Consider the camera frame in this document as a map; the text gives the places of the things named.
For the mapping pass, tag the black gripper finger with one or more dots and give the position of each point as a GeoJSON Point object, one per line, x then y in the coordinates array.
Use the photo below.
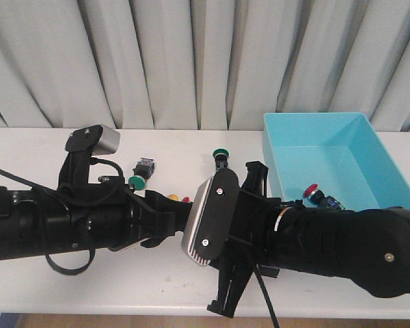
{"type": "Point", "coordinates": [163, 204]}
{"type": "Point", "coordinates": [232, 281]}

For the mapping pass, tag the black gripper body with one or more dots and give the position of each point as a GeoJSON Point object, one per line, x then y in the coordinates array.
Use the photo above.
{"type": "Point", "coordinates": [115, 217]}
{"type": "Point", "coordinates": [249, 219]}

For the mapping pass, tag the grey pleated curtain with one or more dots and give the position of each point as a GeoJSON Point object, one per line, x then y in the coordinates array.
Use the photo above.
{"type": "Point", "coordinates": [210, 65]}

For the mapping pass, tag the green push button left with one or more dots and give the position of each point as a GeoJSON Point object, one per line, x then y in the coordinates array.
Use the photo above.
{"type": "Point", "coordinates": [142, 172]}

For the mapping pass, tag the yellow push button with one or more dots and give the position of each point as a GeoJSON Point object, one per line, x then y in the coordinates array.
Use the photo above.
{"type": "Point", "coordinates": [173, 197]}

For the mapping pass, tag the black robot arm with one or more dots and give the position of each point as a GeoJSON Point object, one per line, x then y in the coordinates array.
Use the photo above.
{"type": "Point", "coordinates": [370, 247]}
{"type": "Point", "coordinates": [80, 215]}

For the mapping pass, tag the green push button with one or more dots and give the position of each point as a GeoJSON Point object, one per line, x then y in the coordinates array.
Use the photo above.
{"type": "Point", "coordinates": [221, 156]}
{"type": "Point", "coordinates": [142, 172]}

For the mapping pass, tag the green push button back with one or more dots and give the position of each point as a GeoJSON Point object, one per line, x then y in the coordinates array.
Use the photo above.
{"type": "Point", "coordinates": [221, 156]}

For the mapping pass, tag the light blue plastic box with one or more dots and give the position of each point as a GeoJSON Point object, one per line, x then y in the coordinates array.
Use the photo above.
{"type": "Point", "coordinates": [340, 152]}

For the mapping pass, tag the red push button front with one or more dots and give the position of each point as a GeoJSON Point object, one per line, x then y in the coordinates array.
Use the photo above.
{"type": "Point", "coordinates": [318, 198]}

